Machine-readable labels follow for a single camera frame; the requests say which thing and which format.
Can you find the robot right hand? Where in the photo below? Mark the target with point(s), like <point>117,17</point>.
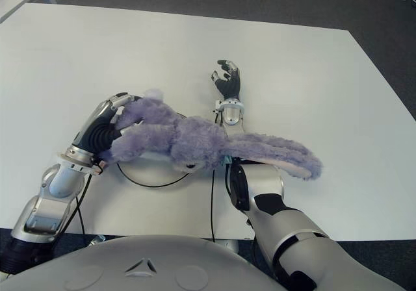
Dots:
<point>230,84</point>

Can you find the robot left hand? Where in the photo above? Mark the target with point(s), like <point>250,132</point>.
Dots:
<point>97,132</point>

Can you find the purple plush bunny doll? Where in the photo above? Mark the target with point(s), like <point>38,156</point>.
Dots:
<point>195,141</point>

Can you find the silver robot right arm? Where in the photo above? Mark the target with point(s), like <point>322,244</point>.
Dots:
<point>276,213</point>

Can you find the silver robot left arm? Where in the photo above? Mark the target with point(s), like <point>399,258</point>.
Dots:
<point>48,200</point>

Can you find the white plate black rim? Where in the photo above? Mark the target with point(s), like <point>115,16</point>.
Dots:
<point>149,172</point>

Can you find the metal table clamp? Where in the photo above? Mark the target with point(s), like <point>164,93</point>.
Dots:
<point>98,239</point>

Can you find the grey robot torso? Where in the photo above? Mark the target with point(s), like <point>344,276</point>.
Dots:
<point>146,265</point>

